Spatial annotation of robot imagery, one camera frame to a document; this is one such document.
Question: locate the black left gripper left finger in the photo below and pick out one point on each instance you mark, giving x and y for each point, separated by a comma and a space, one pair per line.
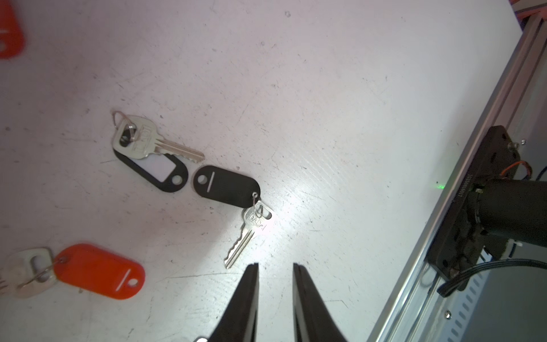
239, 320

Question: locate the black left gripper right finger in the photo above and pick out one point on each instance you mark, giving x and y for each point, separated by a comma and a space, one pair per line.
311, 319

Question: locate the key with black white tag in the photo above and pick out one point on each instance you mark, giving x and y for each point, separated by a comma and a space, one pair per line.
138, 144

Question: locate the key with red tag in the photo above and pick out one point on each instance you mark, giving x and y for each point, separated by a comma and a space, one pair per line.
33, 271
12, 36

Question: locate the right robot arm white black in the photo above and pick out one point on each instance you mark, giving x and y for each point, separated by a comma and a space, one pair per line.
512, 209

